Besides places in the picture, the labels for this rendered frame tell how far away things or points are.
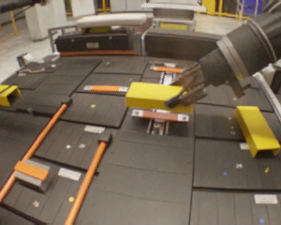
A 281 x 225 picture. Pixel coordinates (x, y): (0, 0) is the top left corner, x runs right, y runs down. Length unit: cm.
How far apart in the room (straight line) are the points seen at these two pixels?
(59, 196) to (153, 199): 18
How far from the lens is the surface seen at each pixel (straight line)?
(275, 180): 46
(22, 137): 55
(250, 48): 39
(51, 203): 39
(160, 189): 36
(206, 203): 37
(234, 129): 52
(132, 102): 47
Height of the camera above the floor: 133
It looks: 38 degrees down
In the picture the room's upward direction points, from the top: 2 degrees counter-clockwise
